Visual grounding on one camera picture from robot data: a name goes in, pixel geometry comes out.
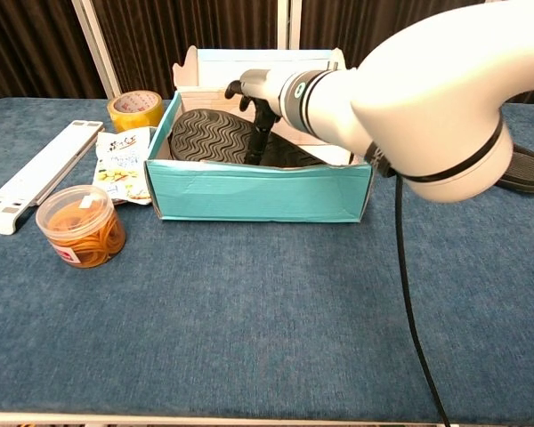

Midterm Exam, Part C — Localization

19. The blue table cloth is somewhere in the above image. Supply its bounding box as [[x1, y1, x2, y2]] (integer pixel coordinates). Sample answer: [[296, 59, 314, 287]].
[[0, 97, 534, 423]]

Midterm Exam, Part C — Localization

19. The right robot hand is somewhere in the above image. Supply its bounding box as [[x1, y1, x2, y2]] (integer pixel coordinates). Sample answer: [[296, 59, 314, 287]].
[[224, 68, 290, 165]]

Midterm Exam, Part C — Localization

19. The black slipper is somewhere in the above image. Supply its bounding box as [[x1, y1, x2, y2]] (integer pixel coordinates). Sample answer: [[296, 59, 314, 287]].
[[168, 109, 328, 168], [493, 142, 534, 195]]

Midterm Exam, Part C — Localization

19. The yellow packing tape roll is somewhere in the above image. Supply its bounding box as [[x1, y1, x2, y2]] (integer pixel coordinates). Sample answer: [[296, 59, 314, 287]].
[[106, 90, 166, 133]]

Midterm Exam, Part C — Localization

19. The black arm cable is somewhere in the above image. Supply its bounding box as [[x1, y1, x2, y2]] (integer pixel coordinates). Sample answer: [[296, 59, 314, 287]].
[[393, 175, 451, 427]]

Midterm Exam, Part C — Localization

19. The light blue cardboard shoe box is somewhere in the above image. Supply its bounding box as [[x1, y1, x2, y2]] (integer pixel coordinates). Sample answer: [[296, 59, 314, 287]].
[[144, 45, 376, 222]]

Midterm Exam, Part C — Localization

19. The clear jar of rubber bands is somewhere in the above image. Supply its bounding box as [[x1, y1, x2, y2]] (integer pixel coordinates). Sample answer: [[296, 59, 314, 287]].
[[35, 185, 127, 270]]

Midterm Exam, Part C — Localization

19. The white folding stand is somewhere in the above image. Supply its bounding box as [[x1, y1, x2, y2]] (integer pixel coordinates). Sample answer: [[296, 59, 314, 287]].
[[0, 119, 105, 235]]

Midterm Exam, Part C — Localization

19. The white snack bag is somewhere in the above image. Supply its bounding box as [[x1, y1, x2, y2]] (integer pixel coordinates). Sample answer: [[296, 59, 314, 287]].
[[92, 126, 158, 206]]

